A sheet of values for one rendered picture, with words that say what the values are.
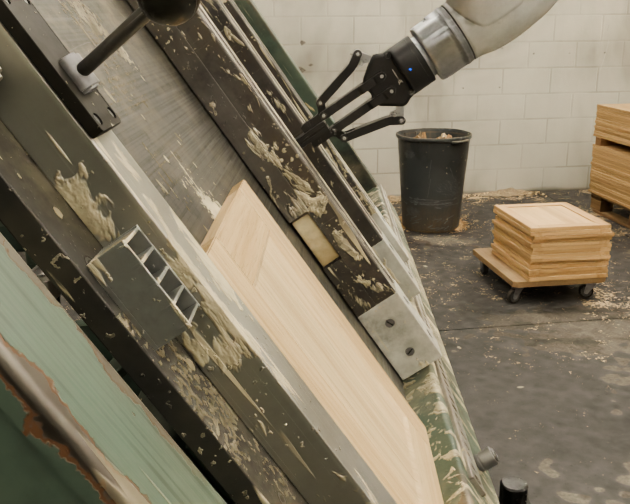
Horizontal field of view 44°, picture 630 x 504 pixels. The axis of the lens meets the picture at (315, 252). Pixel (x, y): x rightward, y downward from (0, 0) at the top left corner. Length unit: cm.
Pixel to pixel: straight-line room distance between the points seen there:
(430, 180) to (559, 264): 140
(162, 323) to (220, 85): 63
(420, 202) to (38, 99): 481
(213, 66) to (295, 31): 496
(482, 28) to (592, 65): 569
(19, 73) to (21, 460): 29
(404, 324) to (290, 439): 61
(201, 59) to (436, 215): 428
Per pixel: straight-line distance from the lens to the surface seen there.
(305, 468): 59
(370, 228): 142
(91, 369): 34
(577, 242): 412
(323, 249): 113
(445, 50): 113
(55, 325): 34
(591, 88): 682
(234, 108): 110
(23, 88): 54
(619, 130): 583
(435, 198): 526
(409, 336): 118
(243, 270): 72
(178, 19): 47
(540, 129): 668
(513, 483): 117
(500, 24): 113
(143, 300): 51
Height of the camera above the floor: 142
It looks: 17 degrees down
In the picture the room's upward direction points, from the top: straight up
